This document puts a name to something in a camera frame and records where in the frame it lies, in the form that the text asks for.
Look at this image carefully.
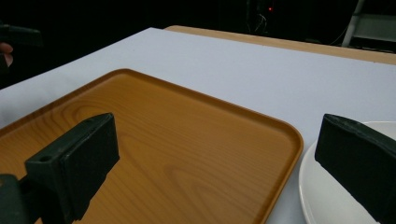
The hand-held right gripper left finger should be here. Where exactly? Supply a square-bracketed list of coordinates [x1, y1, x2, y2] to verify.
[24, 112, 120, 224]

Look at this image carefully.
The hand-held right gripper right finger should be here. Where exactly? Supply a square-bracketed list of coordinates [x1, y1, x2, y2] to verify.
[314, 113, 396, 224]

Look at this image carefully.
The white plate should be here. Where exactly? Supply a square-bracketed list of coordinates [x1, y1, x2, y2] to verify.
[298, 120, 396, 224]

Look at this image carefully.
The wooden tray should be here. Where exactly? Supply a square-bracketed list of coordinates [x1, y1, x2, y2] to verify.
[0, 68, 304, 224]

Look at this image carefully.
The metal stand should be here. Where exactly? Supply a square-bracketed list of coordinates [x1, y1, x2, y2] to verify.
[340, 0, 396, 50]

